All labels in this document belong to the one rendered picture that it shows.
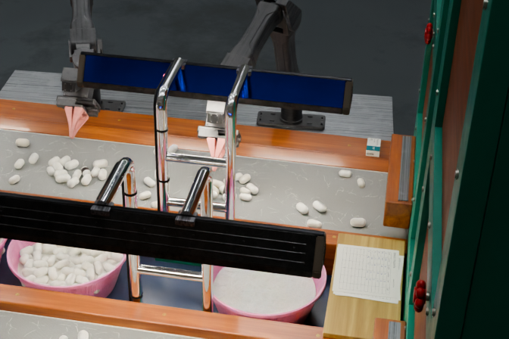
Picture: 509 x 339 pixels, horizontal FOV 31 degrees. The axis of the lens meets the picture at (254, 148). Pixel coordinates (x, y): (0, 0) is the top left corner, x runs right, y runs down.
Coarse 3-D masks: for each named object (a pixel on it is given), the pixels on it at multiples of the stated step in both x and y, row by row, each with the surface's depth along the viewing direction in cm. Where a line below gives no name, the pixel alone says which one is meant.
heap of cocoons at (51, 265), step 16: (32, 256) 210; (48, 256) 210; (64, 256) 207; (80, 256) 210; (96, 256) 209; (112, 256) 208; (32, 272) 203; (48, 272) 203; (64, 272) 204; (80, 272) 203; (96, 272) 204
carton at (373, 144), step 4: (368, 140) 244; (372, 140) 244; (376, 140) 244; (380, 140) 244; (368, 144) 242; (372, 144) 242; (376, 144) 242; (368, 148) 240; (372, 148) 240; (376, 148) 241; (368, 152) 240; (372, 152) 240; (376, 152) 240; (372, 156) 241; (376, 156) 241
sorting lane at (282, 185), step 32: (0, 160) 240; (256, 160) 243; (32, 192) 228; (64, 192) 229; (96, 192) 229; (288, 192) 231; (320, 192) 231; (352, 192) 231; (384, 192) 232; (288, 224) 220
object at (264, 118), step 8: (264, 112) 276; (272, 112) 276; (280, 112) 276; (288, 112) 268; (296, 112) 269; (264, 120) 272; (272, 120) 272; (280, 120) 272; (288, 120) 270; (296, 120) 270; (304, 120) 272; (312, 120) 272; (320, 120) 273; (296, 128) 270; (304, 128) 270; (312, 128) 270; (320, 128) 270
